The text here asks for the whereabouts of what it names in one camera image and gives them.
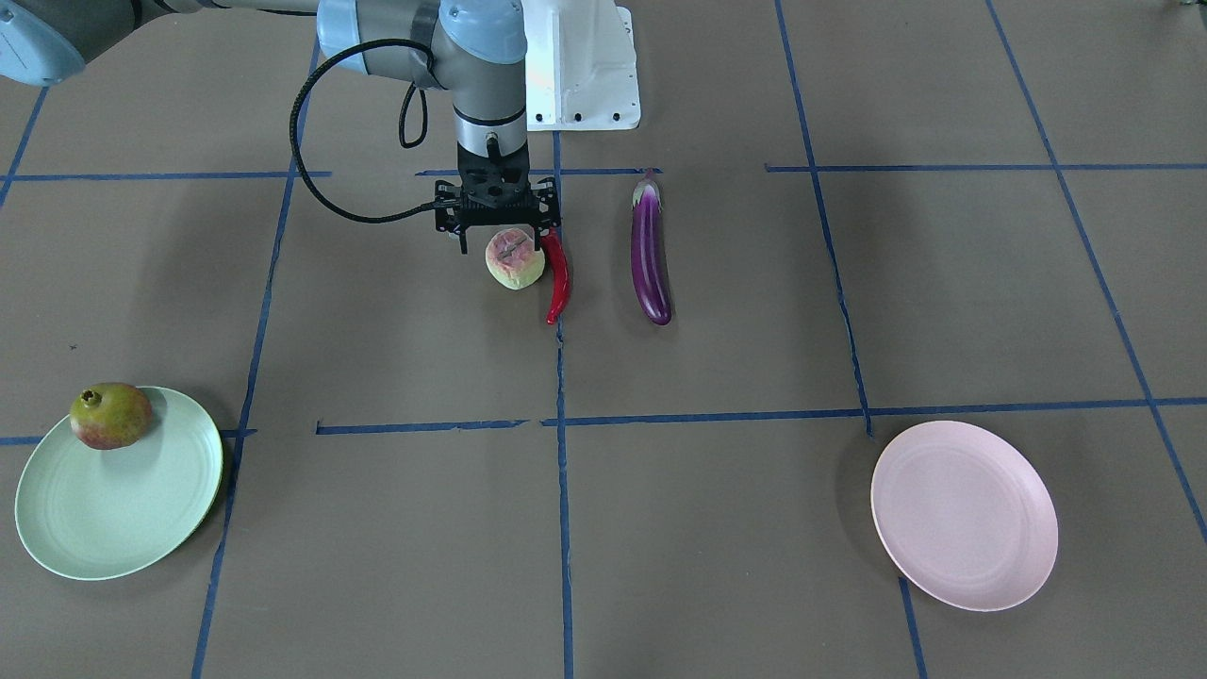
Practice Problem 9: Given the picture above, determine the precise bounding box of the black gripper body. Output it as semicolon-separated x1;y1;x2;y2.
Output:
435;166;562;238

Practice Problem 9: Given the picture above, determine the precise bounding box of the red chili pepper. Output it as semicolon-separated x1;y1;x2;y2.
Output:
540;230;572;324

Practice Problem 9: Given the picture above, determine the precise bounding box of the pink peach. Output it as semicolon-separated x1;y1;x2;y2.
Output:
486;227;546;289

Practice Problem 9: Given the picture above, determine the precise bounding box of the purple eggplant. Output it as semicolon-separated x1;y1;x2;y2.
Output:
630;168;672;326

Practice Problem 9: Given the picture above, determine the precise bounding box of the yellow-green pomegranate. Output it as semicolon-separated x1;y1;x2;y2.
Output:
68;382;154;451

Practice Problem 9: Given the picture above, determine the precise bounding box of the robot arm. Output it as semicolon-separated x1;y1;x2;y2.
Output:
1;1;560;250

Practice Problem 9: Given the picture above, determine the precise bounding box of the green plate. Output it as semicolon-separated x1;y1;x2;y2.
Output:
14;386;225;581

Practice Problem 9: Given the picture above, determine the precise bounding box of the pink plate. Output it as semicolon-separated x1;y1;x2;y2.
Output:
869;421;1060;613

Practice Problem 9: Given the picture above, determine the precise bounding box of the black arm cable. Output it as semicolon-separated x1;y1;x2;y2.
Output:
288;39;463;224

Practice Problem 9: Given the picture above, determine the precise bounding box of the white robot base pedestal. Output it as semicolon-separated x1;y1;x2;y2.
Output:
521;1;642;131

